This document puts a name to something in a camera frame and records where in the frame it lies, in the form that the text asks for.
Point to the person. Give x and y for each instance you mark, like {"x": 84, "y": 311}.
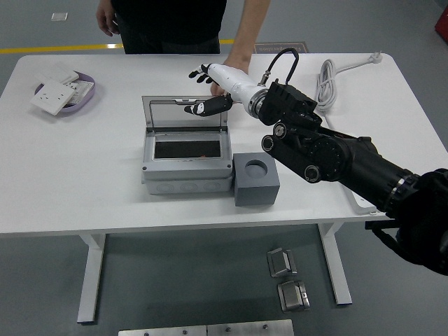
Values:
{"x": 168, "y": 24}

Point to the yellow floor tape line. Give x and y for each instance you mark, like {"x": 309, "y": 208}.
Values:
{"x": 52, "y": 48}

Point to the small metal block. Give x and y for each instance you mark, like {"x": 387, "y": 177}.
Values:
{"x": 281, "y": 262}
{"x": 293, "y": 295}

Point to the small silver floor plate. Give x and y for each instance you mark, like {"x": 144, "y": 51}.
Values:
{"x": 59, "y": 17}

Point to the red object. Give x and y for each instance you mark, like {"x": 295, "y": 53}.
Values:
{"x": 441, "y": 24}

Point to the grey cube with round hole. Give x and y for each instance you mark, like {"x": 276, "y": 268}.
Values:
{"x": 257, "y": 194}

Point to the white labelled socket panel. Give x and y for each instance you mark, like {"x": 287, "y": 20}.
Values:
{"x": 81, "y": 90}

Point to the grey junction box clear lid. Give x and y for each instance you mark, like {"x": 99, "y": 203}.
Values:
{"x": 185, "y": 173}

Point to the grey metal plate with screws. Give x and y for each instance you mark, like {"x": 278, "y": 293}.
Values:
{"x": 206, "y": 329}

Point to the white power strip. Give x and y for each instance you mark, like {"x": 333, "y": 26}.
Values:
{"x": 364, "y": 206}

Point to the person's left hand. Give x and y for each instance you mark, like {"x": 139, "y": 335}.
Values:
{"x": 239, "y": 62}

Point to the white wall switch panel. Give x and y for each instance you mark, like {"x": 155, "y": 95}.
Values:
{"x": 57, "y": 74}

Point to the brown floor sign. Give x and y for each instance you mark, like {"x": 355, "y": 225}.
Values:
{"x": 276, "y": 47}

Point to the person's right hand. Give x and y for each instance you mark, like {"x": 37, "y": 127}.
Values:
{"x": 108, "y": 19}

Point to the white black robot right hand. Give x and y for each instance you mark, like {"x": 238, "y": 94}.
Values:
{"x": 234, "y": 82}

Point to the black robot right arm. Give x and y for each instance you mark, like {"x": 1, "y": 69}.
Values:
{"x": 367, "y": 164}

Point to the person's left forearm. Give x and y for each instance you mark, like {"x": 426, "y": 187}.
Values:
{"x": 250, "y": 28}

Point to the purple oval tray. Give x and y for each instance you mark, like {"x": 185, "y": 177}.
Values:
{"x": 87, "y": 97}

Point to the white wall socket panel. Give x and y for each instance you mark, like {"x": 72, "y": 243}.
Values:
{"x": 52, "y": 96}

